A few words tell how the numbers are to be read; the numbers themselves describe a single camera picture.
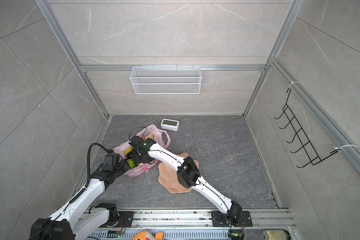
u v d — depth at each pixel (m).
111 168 0.65
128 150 0.94
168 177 0.85
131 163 0.85
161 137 0.92
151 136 0.98
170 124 1.08
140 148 0.69
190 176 0.64
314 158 0.58
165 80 1.00
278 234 0.66
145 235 0.63
